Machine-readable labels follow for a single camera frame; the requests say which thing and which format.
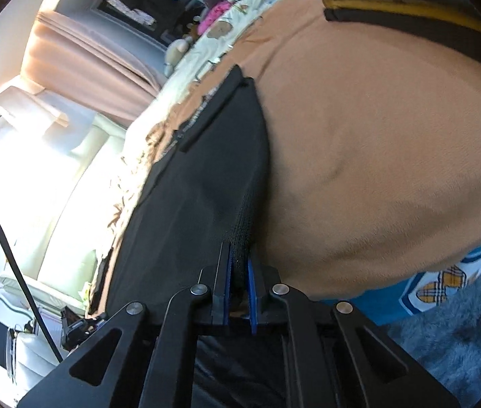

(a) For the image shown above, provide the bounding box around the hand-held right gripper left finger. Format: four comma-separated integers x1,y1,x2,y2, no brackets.
15,242,233,408

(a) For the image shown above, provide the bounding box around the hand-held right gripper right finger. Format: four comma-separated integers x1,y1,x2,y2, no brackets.
247,251,462,408

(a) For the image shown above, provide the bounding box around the black long-sleeved shirt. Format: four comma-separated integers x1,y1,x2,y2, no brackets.
88,65,273,319

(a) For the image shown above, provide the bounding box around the cream padded headboard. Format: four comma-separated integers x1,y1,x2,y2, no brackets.
0,113,152,307

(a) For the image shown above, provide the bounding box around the grey fluffy rug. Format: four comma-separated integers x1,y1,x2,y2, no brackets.
382,259,481,408

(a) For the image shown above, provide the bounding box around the white plush toy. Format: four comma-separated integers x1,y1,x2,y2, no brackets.
163,36,196,78

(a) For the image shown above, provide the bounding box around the pink curtain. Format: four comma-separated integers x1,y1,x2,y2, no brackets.
20,8,169,126

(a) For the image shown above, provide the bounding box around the bear print cream pillow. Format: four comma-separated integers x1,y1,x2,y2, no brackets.
198,0,275,52

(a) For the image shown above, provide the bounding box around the pink plush toy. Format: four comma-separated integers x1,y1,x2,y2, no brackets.
198,0,233,35

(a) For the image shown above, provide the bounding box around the floral hanging garment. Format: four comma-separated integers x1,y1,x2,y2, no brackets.
100,0,156,26

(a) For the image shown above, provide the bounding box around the dark window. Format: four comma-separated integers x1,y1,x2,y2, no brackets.
92,0,241,39

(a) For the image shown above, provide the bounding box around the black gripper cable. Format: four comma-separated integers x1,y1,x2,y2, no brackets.
0,183,65,364

